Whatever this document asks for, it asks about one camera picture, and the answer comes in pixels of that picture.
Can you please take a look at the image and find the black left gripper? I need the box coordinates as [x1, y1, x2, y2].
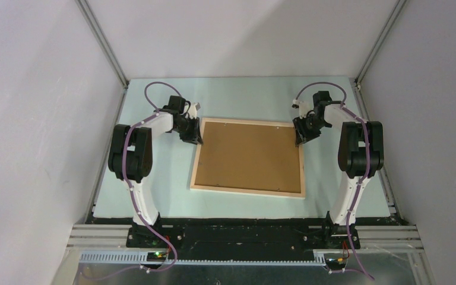
[174, 116, 203, 145]

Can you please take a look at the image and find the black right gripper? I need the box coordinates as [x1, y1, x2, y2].
[293, 114, 328, 146]

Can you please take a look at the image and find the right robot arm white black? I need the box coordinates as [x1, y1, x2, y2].
[292, 91, 384, 248]

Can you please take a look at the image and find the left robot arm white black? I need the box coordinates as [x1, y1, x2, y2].
[108, 96, 203, 247]

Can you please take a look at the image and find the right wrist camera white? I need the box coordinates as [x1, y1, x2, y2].
[292, 99, 315, 119]

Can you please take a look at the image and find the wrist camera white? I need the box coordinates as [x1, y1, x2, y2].
[187, 102, 201, 119]
[292, 99, 315, 119]

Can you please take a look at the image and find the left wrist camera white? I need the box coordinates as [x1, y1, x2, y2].
[187, 102, 201, 119]

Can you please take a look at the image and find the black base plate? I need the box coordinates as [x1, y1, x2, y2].
[126, 218, 360, 262]

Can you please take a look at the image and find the right aluminium corner rail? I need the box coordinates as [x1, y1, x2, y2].
[355, 0, 408, 85]

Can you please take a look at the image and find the aluminium corner rail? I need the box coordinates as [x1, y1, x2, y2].
[75, 0, 129, 89]
[355, 0, 408, 85]

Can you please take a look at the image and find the front aluminium rail frame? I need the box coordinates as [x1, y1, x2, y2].
[50, 224, 436, 285]

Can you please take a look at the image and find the left aluminium corner rail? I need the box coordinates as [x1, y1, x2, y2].
[75, 0, 129, 89]

